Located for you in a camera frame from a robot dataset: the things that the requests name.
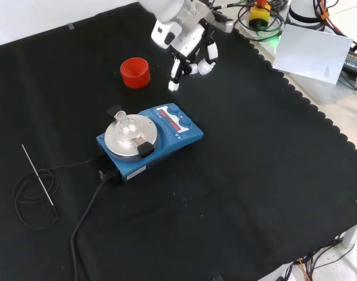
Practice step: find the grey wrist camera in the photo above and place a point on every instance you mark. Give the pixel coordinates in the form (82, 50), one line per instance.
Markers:
(223, 24)

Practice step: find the heater with blue base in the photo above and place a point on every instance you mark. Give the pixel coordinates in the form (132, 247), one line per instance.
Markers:
(154, 137)

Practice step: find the yellow stop button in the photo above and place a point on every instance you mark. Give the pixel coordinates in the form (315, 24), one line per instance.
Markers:
(260, 16)

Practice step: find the thin metal probe rod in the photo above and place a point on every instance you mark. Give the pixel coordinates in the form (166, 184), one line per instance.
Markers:
(37, 175)

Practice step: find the clear round-bottom glass flask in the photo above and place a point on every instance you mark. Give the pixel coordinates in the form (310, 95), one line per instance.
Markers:
(125, 124)

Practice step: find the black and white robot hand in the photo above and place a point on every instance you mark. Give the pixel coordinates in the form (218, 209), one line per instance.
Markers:
(184, 41)

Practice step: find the clear cloth clip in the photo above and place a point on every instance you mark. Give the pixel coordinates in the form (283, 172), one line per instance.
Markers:
(70, 26)

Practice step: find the black bench cloth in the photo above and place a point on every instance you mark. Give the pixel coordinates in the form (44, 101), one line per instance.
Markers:
(225, 175)

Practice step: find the pale board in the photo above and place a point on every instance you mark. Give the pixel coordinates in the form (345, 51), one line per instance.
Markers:
(310, 52)

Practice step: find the black power adapter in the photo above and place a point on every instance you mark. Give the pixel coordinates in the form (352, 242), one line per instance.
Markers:
(354, 61)

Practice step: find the red ribbed plastic holder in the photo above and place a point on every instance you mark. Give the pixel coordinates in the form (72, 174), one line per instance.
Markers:
(135, 73)

